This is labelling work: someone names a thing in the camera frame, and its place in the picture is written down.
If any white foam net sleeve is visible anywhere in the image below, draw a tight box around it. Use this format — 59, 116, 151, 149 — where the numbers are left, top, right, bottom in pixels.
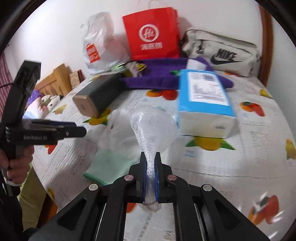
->
129, 105, 178, 214

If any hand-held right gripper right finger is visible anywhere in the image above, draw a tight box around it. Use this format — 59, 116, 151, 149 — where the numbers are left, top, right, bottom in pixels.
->
155, 152, 270, 241

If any green tissue pack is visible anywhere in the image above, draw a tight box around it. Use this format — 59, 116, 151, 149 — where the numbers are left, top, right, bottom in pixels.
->
110, 62, 130, 73

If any wooden headboard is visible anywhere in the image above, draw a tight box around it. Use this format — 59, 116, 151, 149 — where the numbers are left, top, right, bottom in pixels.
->
255, 7, 274, 87

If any purple towel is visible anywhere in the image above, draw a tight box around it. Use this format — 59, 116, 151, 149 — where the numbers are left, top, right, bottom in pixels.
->
119, 57, 235, 90

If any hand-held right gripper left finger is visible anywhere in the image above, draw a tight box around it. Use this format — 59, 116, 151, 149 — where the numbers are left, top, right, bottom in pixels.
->
30, 153, 148, 241

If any red paper bag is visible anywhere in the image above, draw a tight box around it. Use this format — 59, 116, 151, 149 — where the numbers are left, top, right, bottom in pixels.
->
122, 0, 181, 61

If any white plush toy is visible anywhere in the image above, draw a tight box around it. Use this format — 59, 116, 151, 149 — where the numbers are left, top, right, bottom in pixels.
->
39, 94, 62, 114

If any patterned cardboard box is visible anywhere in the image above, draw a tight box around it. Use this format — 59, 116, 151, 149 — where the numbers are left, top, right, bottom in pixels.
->
69, 69, 86, 90

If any wooden furniture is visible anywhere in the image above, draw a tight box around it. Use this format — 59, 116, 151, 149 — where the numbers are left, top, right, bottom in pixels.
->
35, 63, 73, 98

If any white glove with green cuff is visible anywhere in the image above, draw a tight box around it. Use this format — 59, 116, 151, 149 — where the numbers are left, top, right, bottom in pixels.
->
83, 109, 148, 186

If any blue tissue pack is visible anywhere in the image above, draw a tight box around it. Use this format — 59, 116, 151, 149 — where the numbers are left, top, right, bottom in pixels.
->
177, 69, 237, 139

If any red striped cloth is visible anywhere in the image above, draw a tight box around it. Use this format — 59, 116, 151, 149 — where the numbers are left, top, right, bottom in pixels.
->
0, 52, 14, 98

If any bronze tin box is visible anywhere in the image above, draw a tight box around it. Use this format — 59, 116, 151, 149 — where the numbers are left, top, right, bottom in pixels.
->
72, 74, 124, 117

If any grey pouch bag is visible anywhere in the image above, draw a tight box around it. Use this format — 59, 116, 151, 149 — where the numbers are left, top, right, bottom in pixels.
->
180, 27, 262, 78

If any person's left hand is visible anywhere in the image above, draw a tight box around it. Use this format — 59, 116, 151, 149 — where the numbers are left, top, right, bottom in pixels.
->
0, 148, 35, 185

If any person's left forearm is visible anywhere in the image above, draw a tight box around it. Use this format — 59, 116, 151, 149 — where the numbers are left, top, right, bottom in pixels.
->
0, 178, 25, 241

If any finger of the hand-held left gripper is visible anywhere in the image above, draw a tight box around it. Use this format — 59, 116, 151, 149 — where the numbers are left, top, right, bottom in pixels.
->
58, 127, 87, 141
50, 122, 78, 128

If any fruit print tablecloth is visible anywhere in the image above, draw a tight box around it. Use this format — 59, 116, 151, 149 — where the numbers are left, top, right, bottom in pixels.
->
31, 70, 296, 241

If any white plastic shopping bag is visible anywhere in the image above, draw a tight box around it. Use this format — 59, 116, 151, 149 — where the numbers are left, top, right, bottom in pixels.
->
80, 11, 130, 75

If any yellow-green cloth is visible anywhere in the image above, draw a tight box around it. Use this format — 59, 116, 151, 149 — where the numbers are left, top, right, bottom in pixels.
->
17, 167, 57, 232

